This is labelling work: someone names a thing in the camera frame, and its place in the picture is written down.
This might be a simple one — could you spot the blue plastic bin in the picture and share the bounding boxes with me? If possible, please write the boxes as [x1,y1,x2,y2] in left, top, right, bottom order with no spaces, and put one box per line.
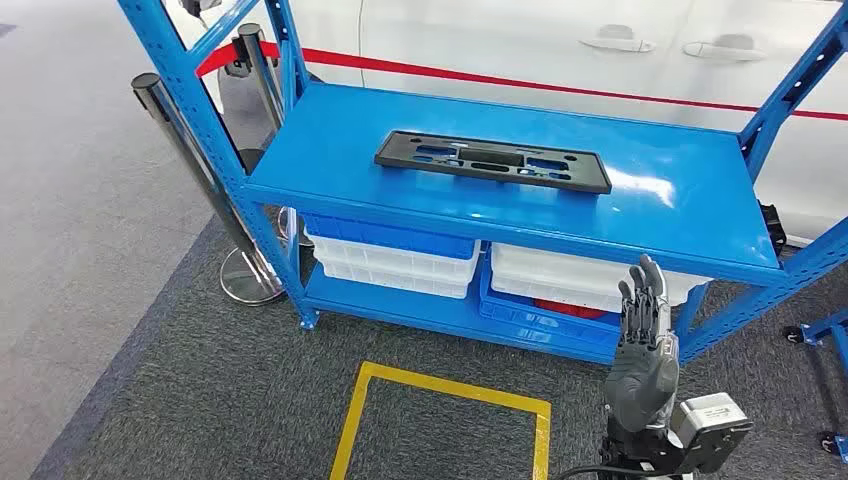
[301,211,480,261]
[478,251,624,349]

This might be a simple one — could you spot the black camera cable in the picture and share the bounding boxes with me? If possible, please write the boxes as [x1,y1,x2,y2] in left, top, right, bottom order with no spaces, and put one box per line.
[549,463,637,480]

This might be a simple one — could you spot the black plastic slotted panel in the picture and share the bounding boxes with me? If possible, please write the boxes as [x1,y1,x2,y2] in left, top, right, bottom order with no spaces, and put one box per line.
[374,130,613,195]

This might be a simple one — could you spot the blue metal shelf rack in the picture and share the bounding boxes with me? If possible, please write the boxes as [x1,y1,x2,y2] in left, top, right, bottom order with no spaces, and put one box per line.
[781,307,848,465]
[117,0,848,366]

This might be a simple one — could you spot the chrome stanchion post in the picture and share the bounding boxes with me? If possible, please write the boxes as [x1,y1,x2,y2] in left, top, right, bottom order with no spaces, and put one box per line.
[235,23,293,134]
[130,72,287,307]

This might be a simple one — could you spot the red barrier belt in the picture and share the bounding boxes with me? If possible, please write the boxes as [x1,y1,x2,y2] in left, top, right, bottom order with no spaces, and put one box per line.
[195,40,848,124]

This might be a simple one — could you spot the white car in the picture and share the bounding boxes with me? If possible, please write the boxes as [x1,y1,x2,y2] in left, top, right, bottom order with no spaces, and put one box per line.
[162,0,848,246]

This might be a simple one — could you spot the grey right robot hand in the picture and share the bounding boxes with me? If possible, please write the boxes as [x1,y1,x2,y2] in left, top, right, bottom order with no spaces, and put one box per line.
[602,254,682,435]

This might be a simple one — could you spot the red round object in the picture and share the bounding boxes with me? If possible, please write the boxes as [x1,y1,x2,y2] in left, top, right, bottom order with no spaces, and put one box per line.
[533,298,611,321]

